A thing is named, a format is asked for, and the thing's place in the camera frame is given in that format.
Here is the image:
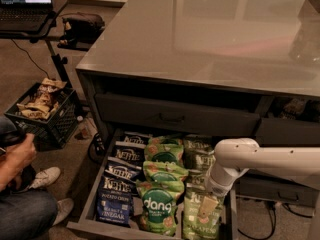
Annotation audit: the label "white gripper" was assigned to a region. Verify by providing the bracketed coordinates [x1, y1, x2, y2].
[198, 162, 238, 218]

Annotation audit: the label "green jalapeno Kettle chip bag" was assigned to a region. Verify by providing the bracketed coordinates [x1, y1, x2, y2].
[182, 183, 224, 240]

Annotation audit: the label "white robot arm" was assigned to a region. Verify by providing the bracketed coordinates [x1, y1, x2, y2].
[204, 138, 320, 197]

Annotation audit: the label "front green Dang chip bag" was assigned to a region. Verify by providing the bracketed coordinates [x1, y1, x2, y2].
[136, 181, 184, 236]

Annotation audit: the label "green dang chip bag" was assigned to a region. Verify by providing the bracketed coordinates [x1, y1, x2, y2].
[148, 136, 183, 145]
[136, 181, 184, 236]
[144, 144, 184, 166]
[143, 161, 189, 182]

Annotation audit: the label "right grey lower drawer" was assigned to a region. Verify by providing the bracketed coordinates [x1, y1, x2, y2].
[236, 177, 318, 207]

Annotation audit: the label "rear green Kettle chip bag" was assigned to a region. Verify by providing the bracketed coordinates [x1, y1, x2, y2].
[183, 135, 212, 151]

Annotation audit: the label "rear green Dang chip bag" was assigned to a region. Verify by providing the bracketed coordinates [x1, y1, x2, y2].
[148, 136, 183, 145]

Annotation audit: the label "blue kettle chip bag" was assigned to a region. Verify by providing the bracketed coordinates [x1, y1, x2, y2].
[121, 131, 152, 144]
[113, 141, 145, 166]
[96, 176, 132, 227]
[106, 157, 142, 181]

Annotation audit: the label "front blue Kettle chip bag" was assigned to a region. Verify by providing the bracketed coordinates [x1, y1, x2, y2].
[96, 176, 132, 227]

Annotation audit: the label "rear blue Kettle chip bag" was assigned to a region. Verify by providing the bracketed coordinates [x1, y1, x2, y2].
[121, 131, 152, 144]

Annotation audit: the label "right grey upper drawer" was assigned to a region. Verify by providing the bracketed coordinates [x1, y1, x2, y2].
[255, 118, 320, 147]

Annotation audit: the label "grey top drawer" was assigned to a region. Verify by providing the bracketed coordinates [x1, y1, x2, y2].
[95, 92, 259, 137]

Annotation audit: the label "open grey middle drawer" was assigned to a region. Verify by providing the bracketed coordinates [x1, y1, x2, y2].
[67, 129, 239, 240]

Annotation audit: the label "grey counter cabinet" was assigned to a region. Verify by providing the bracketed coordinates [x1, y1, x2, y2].
[77, 0, 320, 147]

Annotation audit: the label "dark bag on floor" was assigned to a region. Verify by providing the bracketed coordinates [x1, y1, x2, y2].
[58, 12, 105, 51]

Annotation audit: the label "person's hand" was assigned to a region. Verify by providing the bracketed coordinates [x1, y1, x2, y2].
[0, 133, 36, 191]

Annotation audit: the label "white sneaker lower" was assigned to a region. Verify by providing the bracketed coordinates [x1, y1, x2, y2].
[53, 198, 74, 225]

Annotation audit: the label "white sneaker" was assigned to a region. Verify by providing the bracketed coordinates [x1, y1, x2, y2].
[53, 198, 74, 225]
[29, 167, 61, 189]

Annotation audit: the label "white sneaker upper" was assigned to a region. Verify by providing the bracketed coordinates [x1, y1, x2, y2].
[29, 167, 61, 189]

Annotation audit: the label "person's jeans leg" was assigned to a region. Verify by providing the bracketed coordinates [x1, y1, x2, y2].
[0, 116, 58, 240]

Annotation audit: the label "black plastic crate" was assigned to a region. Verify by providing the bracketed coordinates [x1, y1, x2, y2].
[4, 83, 77, 151]

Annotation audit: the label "brown snack bags in crate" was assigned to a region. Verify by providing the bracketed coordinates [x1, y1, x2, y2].
[17, 78, 66, 120]

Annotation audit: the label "black laptop stand table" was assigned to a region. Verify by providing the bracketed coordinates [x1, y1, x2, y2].
[0, 0, 72, 88]

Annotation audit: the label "black laptop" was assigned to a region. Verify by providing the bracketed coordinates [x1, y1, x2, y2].
[0, 0, 54, 33]

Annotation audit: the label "black cable under cabinet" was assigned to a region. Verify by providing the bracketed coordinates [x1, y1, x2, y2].
[237, 201, 314, 240]

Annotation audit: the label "black laptop cable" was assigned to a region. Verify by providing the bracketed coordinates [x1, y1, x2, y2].
[11, 39, 51, 79]

